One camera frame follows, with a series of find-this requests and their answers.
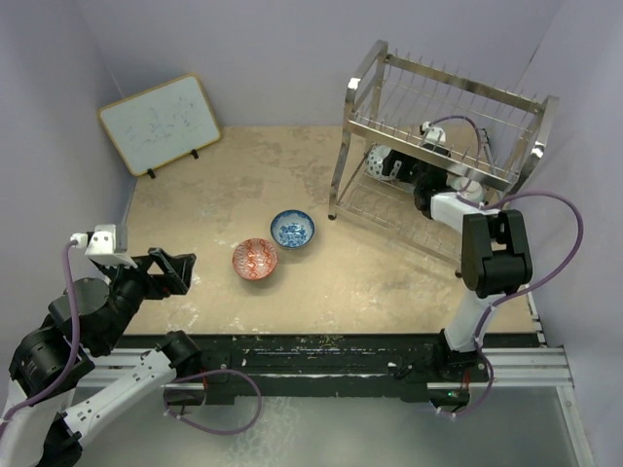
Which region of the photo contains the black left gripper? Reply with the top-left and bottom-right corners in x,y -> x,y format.
96,245 -> 195,350

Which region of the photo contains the dark blue patterned bowl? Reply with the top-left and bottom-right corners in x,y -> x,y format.
366,145 -> 391,181

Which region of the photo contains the orange patterned bowl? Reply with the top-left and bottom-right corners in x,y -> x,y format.
232,238 -> 278,281

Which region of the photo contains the mint green bowl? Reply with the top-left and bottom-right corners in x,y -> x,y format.
448,176 -> 484,202

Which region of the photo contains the blue floral rim bowl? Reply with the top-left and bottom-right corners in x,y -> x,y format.
270,209 -> 315,249

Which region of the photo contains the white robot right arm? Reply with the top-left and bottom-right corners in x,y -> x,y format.
367,146 -> 532,380

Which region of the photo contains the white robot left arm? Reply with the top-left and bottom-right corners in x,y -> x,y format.
1,246 -> 201,466

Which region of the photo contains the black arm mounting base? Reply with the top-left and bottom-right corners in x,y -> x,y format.
158,331 -> 490,406

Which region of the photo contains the steel dish rack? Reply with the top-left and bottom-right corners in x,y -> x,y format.
328,40 -> 560,267

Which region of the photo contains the yellow framed whiteboard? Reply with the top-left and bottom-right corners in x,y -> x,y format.
97,74 -> 221,177

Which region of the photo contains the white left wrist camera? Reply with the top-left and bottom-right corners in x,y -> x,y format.
70,224 -> 137,269

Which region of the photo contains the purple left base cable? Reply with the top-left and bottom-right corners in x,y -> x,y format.
163,367 -> 263,435

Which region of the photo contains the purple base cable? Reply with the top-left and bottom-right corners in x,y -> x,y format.
163,367 -> 263,435
435,352 -> 495,419

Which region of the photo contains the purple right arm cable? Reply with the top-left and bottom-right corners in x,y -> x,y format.
430,115 -> 584,349

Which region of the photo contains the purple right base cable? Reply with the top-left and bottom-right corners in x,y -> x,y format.
435,352 -> 495,419

